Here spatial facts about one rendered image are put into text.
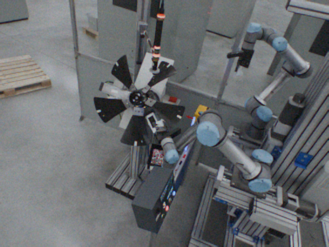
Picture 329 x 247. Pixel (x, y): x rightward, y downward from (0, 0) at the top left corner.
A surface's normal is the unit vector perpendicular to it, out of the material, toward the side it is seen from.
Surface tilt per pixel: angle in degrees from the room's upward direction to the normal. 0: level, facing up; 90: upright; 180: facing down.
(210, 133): 87
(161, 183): 15
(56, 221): 0
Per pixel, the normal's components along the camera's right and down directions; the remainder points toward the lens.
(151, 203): -0.11, -0.83
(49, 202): 0.14, -0.76
